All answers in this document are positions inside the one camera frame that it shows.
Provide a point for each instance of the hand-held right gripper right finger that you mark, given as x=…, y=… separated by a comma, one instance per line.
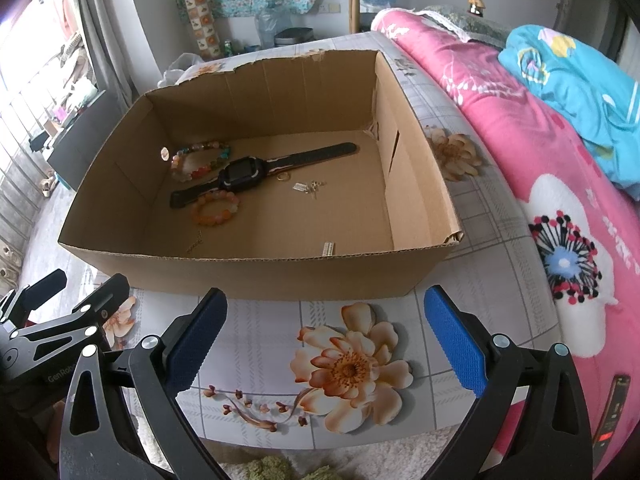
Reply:
x=457, y=345

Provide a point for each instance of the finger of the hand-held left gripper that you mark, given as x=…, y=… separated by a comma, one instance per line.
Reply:
x=45, y=285
x=107, y=297

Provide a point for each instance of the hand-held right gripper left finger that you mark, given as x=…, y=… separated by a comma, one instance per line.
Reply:
x=195, y=345

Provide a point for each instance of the large brown cardboard box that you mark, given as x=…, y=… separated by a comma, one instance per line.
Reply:
x=300, y=280

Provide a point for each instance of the small silver clip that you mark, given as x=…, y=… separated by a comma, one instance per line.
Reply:
x=328, y=249
x=299, y=188

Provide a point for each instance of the black smartwatch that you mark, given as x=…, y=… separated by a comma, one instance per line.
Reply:
x=240, y=174

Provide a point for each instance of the beige shoe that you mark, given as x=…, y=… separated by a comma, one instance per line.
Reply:
x=47, y=185

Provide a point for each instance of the fuzzy green white pajamas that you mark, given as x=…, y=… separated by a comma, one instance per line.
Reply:
x=280, y=466

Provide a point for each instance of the black table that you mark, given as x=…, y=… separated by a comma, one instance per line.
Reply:
x=80, y=140

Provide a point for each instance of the black smartphone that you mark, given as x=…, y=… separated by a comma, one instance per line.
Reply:
x=612, y=410

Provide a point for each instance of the pink floral blanket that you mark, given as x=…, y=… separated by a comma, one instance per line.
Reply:
x=500, y=110

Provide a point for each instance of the white plastic bag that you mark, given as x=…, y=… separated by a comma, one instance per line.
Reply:
x=177, y=67

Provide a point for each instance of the grey curtain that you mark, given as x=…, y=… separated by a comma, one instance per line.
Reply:
x=102, y=25

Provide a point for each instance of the green can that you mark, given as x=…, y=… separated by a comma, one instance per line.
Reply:
x=228, y=47

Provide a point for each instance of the light blue quilt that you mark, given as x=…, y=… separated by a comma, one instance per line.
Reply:
x=575, y=85

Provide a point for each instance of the clear plastic bag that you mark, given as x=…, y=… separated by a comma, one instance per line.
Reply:
x=270, y=25

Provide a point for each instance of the grey bin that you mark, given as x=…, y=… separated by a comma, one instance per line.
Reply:
x=295, y=36

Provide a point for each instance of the grey green knitted blanket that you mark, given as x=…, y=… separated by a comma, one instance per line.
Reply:
x=465, y=22

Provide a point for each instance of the small brown figurine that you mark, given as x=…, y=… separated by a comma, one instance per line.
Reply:
x=477, y=5

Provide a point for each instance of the white wall socket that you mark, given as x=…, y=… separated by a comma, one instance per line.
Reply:
x=330, y=7

